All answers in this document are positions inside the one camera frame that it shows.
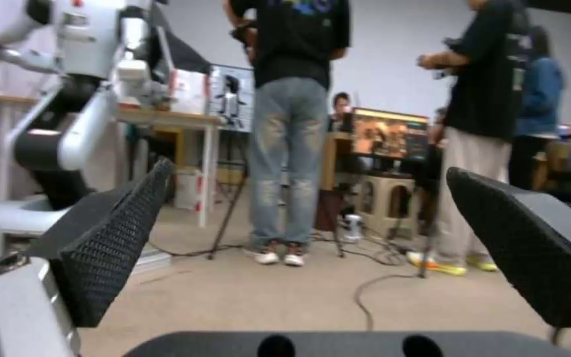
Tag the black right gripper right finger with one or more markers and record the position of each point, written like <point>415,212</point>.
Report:
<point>528,245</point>

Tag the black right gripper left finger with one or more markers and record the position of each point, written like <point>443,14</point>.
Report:
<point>102,238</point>

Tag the small white floor device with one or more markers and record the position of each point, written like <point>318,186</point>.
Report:
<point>354,227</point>

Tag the white cardboard box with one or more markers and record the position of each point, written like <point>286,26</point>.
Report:
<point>189,189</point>

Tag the white wheeled robot body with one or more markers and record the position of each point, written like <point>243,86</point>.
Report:
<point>87,122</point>

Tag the wooden table with white legs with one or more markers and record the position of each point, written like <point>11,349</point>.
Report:
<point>176,119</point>

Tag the person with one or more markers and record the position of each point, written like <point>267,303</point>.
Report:
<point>484,93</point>
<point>543,96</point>
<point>341,108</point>
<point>290,111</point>

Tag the beige plastic stool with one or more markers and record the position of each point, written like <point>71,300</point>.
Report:
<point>382,201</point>

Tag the white box with red print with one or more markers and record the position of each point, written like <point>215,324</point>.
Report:
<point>189,91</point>

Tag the black computer monitor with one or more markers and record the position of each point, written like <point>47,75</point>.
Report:
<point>389,134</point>

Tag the poster board with robot picture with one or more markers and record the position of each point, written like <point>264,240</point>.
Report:
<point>231,96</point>

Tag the black photo softbox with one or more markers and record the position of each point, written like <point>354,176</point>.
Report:
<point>181,48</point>

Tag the wooden desk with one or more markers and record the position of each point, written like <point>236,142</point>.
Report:
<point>334,160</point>

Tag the wooden wall shelf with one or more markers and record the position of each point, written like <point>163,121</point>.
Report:
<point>10,98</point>

